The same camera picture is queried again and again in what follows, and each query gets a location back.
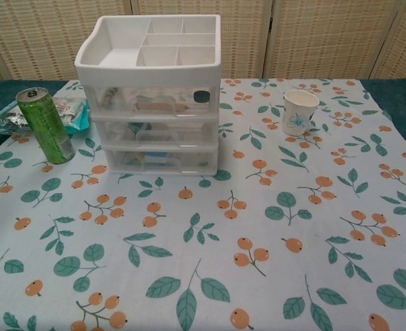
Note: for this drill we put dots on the white compartment organizer box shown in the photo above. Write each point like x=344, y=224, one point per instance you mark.
x=161, y=72

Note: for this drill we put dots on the small blue white box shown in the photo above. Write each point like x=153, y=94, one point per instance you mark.
x=158, y=159

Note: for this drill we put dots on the black round object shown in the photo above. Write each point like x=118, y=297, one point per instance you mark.
x=201, y=96

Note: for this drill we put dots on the small teal object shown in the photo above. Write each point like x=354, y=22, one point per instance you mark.
x=139, y=127

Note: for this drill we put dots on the fruit and leaf print tablecloth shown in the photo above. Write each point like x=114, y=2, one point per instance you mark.
x=202, y=241

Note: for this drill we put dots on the white floral paper cup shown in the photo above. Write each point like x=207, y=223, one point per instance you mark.
x=297, y=117

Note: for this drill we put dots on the woven bamboo folding screen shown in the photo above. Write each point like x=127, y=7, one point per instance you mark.
x=292, y=38

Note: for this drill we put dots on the green drink can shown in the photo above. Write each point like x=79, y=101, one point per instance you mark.
x=47, y=127

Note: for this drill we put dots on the teal snack bag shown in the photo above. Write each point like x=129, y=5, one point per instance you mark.
x=2, y=122

